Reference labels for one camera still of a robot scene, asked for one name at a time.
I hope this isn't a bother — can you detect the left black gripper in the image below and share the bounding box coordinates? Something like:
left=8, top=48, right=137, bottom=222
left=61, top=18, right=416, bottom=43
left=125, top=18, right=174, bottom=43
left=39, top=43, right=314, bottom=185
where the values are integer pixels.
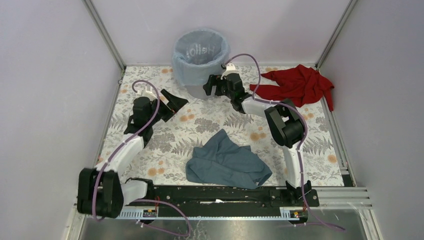
left=147, top=89, right=188, bottom=126

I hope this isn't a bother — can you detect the grey plastic trash bin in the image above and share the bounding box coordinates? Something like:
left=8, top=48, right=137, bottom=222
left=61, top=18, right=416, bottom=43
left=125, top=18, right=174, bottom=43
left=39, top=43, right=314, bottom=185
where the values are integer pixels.
left=185, top=85, right=216, bottom=100

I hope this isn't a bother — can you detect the light blue plastic trash bag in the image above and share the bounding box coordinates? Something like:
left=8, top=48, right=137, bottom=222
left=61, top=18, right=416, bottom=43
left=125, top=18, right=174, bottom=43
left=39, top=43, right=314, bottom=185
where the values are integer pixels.
left=171, top=28, right=231, bottom=87

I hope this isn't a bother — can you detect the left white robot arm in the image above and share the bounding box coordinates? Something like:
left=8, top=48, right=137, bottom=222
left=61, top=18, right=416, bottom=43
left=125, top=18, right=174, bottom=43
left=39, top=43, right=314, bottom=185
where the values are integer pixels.
left=76, top=89, right=188, bottom=219

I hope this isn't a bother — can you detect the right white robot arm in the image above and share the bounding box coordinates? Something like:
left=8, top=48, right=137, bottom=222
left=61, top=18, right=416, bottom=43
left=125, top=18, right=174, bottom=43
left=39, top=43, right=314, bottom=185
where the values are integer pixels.
left=203, top=73, right=312, bottom=206

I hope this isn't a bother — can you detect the floral patterned table mat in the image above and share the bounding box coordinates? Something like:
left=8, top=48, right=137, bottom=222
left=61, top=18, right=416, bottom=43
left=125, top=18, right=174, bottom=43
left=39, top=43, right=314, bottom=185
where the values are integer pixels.
left=98, top=66, right=344, bottom=187

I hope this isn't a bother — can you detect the blue-grey cloth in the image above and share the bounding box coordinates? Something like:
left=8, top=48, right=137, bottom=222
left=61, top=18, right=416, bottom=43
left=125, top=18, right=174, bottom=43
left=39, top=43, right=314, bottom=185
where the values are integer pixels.
left=185, top=129, right=273, bottom=190

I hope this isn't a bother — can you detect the red cloth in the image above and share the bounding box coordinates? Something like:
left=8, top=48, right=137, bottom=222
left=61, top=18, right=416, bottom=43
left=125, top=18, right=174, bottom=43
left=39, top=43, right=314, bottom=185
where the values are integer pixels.
left=249, top=64, right=335, bottom=111

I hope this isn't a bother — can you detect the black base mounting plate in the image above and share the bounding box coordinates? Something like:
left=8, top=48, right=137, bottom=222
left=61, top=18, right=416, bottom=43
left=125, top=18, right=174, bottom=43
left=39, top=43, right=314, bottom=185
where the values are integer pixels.
left=124, top=184, right=321, bottom=219

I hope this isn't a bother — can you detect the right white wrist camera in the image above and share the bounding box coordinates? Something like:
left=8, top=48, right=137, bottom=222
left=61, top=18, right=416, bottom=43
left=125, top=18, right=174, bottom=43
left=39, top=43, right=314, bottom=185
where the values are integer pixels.
left=220, top=62, right=237, bottom=80

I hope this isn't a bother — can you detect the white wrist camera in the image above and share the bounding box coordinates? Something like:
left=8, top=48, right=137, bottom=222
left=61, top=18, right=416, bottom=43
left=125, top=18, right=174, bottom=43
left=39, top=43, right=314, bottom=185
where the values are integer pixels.
left=220, top=62, right=237, bottom=80
left=141, top=86, right=160, bottom=102

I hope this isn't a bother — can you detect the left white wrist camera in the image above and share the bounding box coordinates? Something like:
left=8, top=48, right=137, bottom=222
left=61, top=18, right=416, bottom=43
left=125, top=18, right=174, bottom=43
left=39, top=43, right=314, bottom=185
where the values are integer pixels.
left=141, top=86, right=160, bottom=102

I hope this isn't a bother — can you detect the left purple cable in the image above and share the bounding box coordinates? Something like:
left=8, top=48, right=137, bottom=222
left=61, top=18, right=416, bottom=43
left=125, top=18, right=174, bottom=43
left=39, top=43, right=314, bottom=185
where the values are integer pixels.
left=92, top=79, right=193, bottom=238

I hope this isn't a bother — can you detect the aluminium slotted rail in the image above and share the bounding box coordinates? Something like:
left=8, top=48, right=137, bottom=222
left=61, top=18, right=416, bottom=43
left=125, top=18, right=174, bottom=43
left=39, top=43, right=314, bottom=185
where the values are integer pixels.
left=117, top=207, right=302, bottom=222

